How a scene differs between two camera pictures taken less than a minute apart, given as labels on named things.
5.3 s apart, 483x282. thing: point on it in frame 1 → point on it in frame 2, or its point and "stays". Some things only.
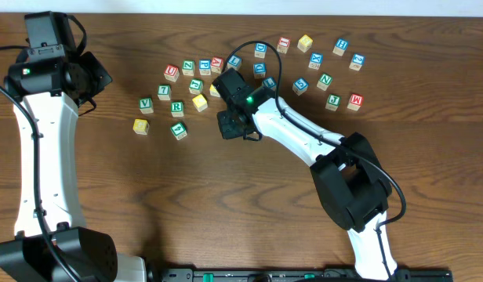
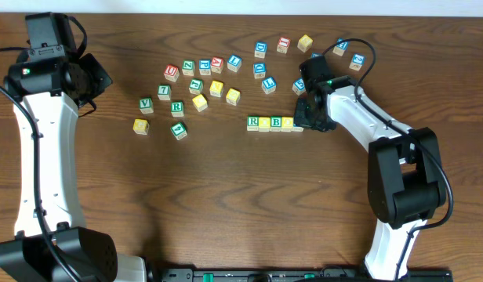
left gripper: [99, 73] stays
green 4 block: [179, 131] stays
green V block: [146, 106] stays
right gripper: [226, 131] → [299, 117]
